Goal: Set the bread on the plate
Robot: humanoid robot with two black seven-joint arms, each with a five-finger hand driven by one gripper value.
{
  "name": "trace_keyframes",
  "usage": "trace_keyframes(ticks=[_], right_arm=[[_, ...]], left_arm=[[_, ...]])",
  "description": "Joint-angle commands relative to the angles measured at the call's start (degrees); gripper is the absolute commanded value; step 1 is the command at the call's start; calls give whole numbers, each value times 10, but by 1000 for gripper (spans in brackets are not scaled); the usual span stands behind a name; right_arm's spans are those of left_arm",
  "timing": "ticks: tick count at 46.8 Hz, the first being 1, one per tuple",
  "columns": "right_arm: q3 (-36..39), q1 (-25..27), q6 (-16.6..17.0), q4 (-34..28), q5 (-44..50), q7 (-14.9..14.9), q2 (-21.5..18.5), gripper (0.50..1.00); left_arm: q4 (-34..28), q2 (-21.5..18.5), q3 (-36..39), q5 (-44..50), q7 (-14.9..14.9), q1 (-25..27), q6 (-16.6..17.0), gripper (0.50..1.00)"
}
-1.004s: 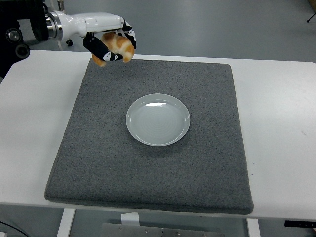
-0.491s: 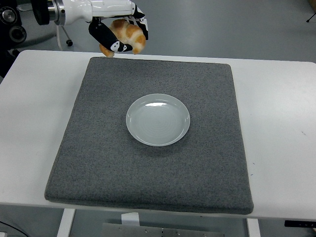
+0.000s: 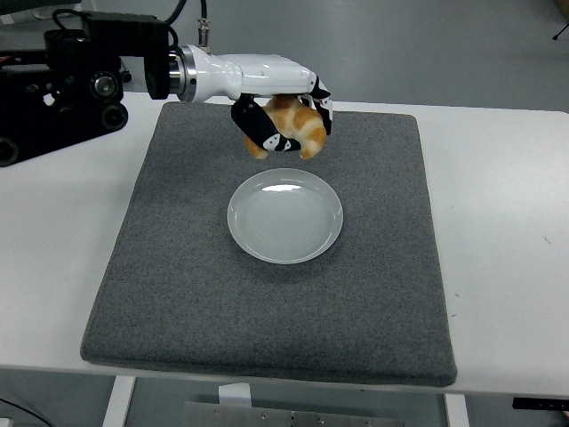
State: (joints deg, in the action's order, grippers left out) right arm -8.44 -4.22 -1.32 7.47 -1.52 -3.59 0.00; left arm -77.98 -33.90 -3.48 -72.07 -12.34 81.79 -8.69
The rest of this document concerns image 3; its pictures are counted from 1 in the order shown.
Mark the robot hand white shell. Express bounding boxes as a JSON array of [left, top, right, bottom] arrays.
[[194, 44, 334, 155]]

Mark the croissant bread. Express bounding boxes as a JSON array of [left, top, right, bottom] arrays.
[[243, 95, 329, 160]]

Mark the round pale grey plate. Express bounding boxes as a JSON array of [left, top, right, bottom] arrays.
[[227, 167, 345, 265]]

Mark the grey felt mat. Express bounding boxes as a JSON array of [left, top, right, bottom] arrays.
[[79, 101, 459, 387]]

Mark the white table leg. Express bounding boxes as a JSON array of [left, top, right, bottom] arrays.
[[100, 375, 137, 427], [443, 393, 470, 427]]

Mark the black bar under table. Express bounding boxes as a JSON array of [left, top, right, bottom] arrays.
[[511, 396, 569, 411]]

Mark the black floor cable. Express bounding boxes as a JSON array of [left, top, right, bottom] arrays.
[[0, 397, 44, 427]]

